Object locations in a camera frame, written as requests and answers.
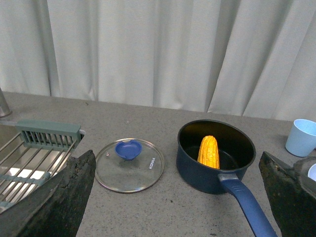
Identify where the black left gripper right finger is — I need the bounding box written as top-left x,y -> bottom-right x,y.
259,152 -> 316,237

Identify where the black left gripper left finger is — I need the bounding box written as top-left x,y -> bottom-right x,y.
0,150 -> 96,237

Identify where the glass lid blue knob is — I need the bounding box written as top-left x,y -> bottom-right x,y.
95,138 -> 165,193

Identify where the yellow corn cob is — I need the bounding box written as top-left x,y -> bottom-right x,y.
197,135 -> 220,169

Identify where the light blue plate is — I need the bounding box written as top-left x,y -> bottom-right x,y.
308,164 -> 316,181

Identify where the green metal dish rack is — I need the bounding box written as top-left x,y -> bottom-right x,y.
0,119 -> 81,213

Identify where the light blue cup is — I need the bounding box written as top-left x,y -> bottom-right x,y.
285,119 -> 316,157

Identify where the steel sink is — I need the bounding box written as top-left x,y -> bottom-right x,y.
0,120 -> 87,215

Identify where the dark blue saucepan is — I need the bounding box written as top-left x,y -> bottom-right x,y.
176,120 -> 276,237

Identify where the steel faucet base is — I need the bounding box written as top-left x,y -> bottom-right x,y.
0,88 -> 12,118

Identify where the white curtain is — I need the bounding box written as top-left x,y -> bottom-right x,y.
0,0 -> 316,120

